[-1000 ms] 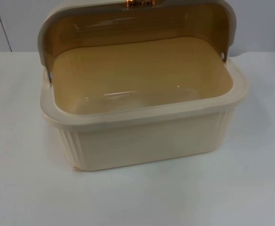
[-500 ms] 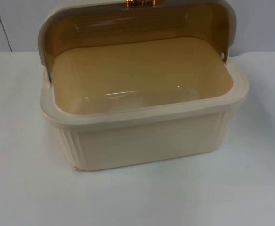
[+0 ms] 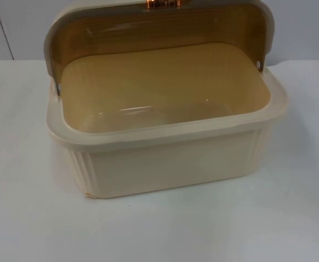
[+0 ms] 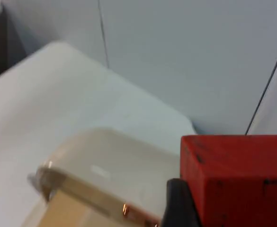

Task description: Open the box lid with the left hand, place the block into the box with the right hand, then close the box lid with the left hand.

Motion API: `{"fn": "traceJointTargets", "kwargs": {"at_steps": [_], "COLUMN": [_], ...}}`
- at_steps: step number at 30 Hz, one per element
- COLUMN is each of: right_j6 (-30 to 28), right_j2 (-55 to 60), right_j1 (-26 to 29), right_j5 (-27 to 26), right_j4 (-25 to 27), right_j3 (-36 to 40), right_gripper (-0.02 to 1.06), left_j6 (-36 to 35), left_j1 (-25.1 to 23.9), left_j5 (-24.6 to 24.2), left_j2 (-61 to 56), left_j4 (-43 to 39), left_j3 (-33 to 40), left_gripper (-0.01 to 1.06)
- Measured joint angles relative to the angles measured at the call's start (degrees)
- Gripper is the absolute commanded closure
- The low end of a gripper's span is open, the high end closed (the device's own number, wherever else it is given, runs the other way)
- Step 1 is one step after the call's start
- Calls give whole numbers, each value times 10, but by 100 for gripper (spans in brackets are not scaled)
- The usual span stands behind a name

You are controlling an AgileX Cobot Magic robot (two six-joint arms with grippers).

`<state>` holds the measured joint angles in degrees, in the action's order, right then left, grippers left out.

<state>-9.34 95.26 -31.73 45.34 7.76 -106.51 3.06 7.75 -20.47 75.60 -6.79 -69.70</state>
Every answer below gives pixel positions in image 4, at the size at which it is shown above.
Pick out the cream box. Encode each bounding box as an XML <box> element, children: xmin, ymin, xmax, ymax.
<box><xmin>22</xmin><ymin>188</ymin><xmax>161</xmax><ymax>227</ymax></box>

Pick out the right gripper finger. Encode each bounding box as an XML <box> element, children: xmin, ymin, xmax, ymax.
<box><xmin>161</xmin><ymin>178</ymin><xmax>203</xmax><ymax>227</ymax></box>

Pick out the red block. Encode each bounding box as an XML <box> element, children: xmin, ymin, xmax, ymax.
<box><xmin>180</xmin><ymin>134</ymin><xmax>277</xmax><ymax>227</ymax></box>

